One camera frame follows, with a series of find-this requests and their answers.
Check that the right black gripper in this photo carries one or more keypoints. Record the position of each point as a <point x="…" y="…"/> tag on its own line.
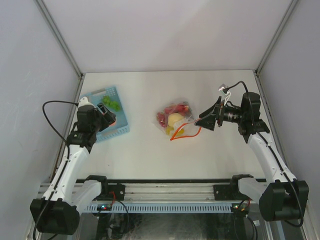
<point x="209" y="122"/>

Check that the light blue slotted cable duct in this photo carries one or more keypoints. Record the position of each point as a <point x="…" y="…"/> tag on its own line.
<point x="160" y="208"/>

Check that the yellow fake pear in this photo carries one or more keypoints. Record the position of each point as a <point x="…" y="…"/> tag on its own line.
<point x="173" y="118"/>

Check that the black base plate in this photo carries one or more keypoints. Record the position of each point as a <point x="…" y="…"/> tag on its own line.
<point x="112" y="191"/>
<point x="225" y="192"/>

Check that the aluminium front rail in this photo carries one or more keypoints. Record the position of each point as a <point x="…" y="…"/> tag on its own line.
<point x="149" y="192"/>

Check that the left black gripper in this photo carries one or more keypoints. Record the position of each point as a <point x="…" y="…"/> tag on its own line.
<point x="107" y="118"/>

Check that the red fake strawberries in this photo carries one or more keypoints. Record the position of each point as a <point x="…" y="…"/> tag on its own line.
<point x="182" y="108"/>

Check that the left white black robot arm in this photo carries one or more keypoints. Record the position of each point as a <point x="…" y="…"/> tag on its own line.
<point x="58" y="211"/>

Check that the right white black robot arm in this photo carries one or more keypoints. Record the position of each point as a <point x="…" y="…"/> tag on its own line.
<point x="283" y="197"/>

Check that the light blue plastic basket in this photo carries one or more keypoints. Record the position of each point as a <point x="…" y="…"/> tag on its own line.
<point x="122" y="125"/>

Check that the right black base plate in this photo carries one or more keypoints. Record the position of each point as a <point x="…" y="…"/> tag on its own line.
<point x="225" y="192"/>

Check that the green fake grape bunch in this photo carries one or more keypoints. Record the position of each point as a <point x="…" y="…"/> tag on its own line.
<point x="109" y="103"/>

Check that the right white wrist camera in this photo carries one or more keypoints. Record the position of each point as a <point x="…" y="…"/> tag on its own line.
<point x="225" y="93"/>

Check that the clear zip top bag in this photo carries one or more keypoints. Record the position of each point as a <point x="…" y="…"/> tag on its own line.
<point x="191" y="131"/>

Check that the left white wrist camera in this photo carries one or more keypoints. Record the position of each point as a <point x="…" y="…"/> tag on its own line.
<point x="84" y="101"/>

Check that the red fake grape bunch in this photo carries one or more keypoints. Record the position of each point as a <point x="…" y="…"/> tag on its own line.
<point x="162" y="116"/>

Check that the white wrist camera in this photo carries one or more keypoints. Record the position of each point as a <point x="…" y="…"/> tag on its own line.
<point x="84" y="101"/>
<point x="225" y="93"/>

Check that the yellow fake lemon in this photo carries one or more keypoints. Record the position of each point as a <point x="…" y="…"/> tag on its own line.
<point x="170" y="131"/>

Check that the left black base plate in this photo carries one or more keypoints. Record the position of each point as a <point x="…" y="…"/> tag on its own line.
<point x="112" y="191"/>

